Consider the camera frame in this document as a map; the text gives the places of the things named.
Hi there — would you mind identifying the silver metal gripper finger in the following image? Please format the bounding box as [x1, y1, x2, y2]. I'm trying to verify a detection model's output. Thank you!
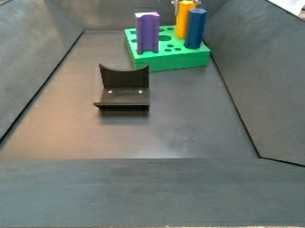
[172, 0, 180, 15]

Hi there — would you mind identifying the yellow star prism block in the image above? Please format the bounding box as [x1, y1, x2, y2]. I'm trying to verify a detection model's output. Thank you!
[176, 0, 197, 39]

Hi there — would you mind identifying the green foam shape board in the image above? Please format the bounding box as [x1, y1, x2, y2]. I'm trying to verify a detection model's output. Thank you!
[125, 26, 210, 72]

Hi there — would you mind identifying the blue hexagonal prism block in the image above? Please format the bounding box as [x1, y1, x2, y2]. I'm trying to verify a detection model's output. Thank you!
[185, 8, 208, 49]

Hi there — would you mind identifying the purple concave-top block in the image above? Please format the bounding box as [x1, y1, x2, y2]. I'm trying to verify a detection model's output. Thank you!
[135, 12, 159, 54]

